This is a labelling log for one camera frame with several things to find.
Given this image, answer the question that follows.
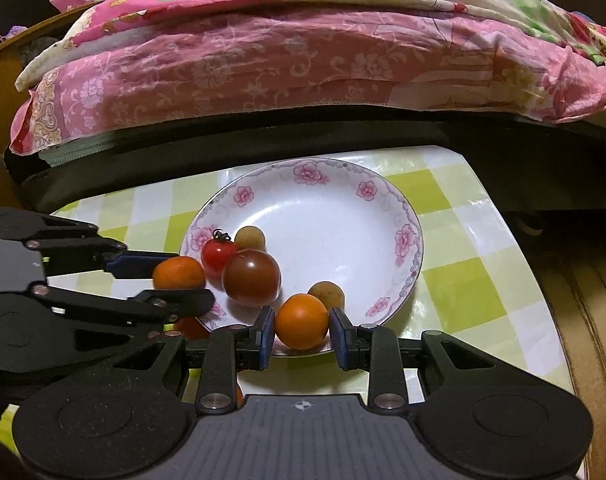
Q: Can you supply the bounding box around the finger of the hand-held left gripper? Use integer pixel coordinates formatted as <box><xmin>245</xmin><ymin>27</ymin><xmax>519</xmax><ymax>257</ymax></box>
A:
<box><xmin>30</xmin><ymin>284</ymin><xmax>216</xmax><ymax>357</ymax></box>
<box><xmin>25</xmin><ymin>213</ymin><xmax>180</xmax><ymax>280</ymax></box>

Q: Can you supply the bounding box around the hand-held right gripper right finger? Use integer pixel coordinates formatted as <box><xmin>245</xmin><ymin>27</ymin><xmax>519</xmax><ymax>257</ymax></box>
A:
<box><xmin>329</xmin><ymin>306</ymin><xmax>494</xmax><ymax>416</ymax></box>

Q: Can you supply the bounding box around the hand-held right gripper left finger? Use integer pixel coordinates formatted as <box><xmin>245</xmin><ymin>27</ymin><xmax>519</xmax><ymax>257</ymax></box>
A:
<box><xmin>110</xmin><ymin>306</ymin><xmax>276</xmax><ymax>416</ymax></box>

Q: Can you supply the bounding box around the orange-red tomato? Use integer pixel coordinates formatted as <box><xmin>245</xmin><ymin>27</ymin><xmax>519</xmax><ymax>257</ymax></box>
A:
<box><xmin>175</xmin><ymin>316</ymin><xmax>211</xmax><ymax>341</ymax></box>

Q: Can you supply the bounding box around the small orange tangerine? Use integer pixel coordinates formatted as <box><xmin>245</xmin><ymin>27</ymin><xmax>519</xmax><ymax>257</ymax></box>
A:
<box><xmin>152</xmin><ymin>256</ymin><xmax>206</xmax><ymax>292</ymax></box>
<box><xmin>275</xmin><ymin>293</ymin><xmax>330</xmax><ymax>351</ymax></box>

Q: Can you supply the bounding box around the brown longan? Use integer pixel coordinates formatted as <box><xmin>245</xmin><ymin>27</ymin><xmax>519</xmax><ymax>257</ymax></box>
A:
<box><xmin>234</xmin><ymin>226</ymin><xmax>266</xmax><ymax>252</ymax></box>
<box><xmin>308</xmin><ymin>281</ymin><xmax>344</xmax><ymax>311</ymax></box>

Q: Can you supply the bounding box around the large dark red tomato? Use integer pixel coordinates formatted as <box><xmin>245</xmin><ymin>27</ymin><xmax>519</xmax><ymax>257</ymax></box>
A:
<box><xmin>221</xmin><ymin>249</ymin><xmax>282</xmax><ymax>307</ymax></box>

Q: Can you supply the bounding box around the white floral rim plate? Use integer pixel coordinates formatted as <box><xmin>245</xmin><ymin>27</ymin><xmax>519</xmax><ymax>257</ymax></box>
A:
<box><xmin>179</xmin><ymin>157</ymin><xmax>425</xmax><ymax>358</ymax></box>

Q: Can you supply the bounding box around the green checked tablecloth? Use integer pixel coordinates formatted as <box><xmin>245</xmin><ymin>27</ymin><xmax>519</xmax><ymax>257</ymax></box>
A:
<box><xmin>0</xmin><ymin>145</ymin><xmax>576</xmax><ymax>443</ymax></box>

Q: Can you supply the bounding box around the grey mattress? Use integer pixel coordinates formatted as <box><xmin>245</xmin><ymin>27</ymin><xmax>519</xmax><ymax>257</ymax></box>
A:
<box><xmin>40</xmin><ymin>130</ymin><xmax>120</xmax><ymax>167</ymax></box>

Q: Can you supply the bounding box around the brown wooden furniture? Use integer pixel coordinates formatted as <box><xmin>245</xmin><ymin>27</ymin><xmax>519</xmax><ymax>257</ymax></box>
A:
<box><xmin>0</xmin><ymin>7</ymin><xmax>100</xmax><ymax>191</ymax></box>

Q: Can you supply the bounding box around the grey cloth bundle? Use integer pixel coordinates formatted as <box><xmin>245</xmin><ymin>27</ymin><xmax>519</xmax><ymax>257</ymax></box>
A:
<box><xmin>20</xmin><ymin>40</ymin><xmax>54</xmax><ymax>63</ymax></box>

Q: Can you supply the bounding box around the pink floral bed sheet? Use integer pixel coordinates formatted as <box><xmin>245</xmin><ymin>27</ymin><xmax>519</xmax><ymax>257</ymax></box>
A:
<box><xmin>9</xmin><ymin>10</ymin><xmax>606</xmax><ymax>156</ymax></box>

